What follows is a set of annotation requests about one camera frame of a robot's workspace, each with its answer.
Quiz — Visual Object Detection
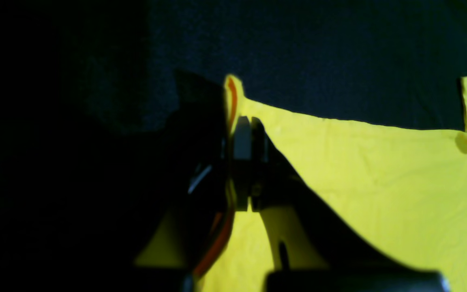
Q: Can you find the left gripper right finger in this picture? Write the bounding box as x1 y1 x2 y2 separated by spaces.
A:
231 116 449 292

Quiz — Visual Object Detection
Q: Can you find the black table cloth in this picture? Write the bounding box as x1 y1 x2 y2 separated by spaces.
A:
0 0 467 134

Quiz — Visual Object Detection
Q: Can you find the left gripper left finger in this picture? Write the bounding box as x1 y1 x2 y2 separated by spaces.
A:
134 71 234 292

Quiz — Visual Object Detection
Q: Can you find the yellow t-shirt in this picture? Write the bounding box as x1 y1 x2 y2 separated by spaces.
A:
134 63 467 292

